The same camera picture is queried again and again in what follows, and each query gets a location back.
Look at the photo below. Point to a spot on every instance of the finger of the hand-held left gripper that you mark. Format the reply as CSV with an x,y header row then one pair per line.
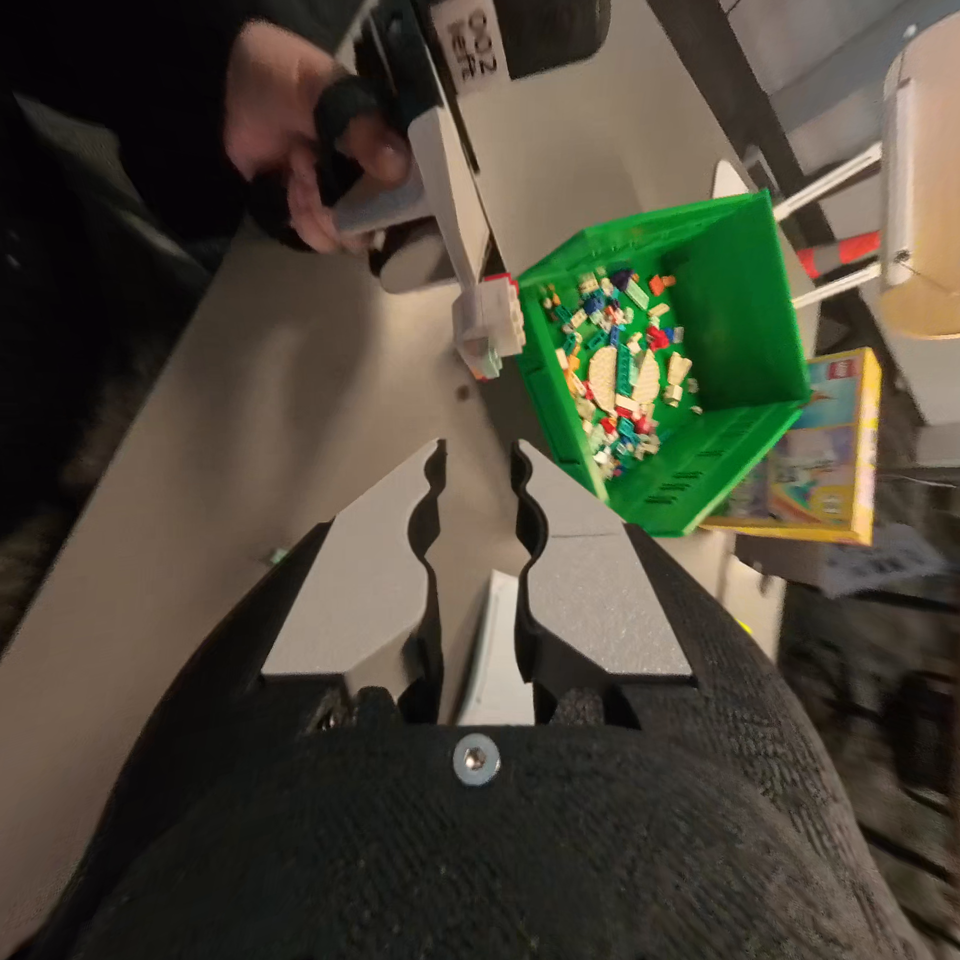
x,y
454,195
416,262

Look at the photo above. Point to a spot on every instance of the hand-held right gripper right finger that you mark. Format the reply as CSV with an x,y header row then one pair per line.
x,y
607,607

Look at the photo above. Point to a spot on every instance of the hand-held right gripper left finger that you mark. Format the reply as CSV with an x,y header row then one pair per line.
x,y
352,600

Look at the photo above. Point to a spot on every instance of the white chicken lego assembly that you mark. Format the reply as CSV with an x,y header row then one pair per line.
x,y
491,322

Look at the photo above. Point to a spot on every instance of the person's left forearm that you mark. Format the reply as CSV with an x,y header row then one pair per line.
x,y
150,75

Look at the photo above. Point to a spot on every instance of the lego instruction booklet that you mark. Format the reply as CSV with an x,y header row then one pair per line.
x,y
499,652

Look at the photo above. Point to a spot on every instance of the pile of loose lego pieces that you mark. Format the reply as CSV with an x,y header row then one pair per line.
x,y
622,375

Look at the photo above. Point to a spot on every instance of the yellow lego box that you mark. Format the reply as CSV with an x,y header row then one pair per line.
x,y
825,450

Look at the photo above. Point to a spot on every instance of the person's left hand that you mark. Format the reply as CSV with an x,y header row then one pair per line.
x,y
270,112

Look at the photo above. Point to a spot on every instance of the printed paper sheet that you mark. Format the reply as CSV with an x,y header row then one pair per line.
x,y
885,559

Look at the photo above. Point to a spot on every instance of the green plastic bin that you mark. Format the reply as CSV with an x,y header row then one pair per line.
x,y
735,315

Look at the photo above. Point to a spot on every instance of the red and white striped bar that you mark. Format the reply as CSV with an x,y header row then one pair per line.
x,y
840,255

